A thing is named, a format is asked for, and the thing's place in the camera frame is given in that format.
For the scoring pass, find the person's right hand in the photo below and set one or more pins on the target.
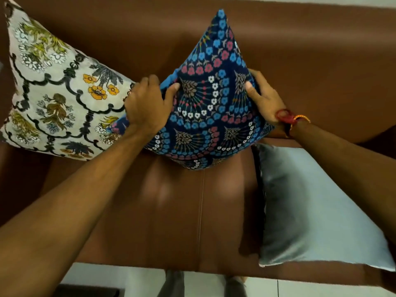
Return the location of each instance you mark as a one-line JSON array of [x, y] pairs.
[[266, 100]]

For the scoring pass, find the person's left hand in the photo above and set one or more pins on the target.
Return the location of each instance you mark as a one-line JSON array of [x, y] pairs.
[[145, 108]]

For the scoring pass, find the person's right thumb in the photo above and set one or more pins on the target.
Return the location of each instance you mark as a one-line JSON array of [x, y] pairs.
[[253, 92]]

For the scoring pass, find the person's left thumb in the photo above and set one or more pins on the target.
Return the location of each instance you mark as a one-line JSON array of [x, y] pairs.
[[172, 90]]

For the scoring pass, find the blue floral patterned cushion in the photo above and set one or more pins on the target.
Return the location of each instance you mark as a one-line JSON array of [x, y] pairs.
[[207, 98]]

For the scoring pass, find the person's left forearm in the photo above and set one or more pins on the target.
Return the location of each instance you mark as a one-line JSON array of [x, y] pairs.
[[62, 207]]

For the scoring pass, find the person's right forearm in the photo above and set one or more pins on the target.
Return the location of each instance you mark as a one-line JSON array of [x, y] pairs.
[[349, 170]]

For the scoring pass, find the brown leather sofa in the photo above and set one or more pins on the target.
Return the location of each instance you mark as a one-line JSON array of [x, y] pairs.
[[278, 74]]

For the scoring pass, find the red thread wristband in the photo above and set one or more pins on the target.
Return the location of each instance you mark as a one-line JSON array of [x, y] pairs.
[[287, 118]]

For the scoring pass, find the cream floral patterned cushion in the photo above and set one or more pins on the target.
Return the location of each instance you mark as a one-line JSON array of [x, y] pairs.
[[58, 89]]

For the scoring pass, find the grey satin cushion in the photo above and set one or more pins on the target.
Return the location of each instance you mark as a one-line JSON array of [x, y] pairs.
[[309, 210]]

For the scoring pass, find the person's legs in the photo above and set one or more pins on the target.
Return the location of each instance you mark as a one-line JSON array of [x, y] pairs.
[[201, 286]]

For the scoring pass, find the dark low furniture edge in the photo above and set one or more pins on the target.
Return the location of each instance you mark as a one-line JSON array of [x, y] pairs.
[[86, 290]]

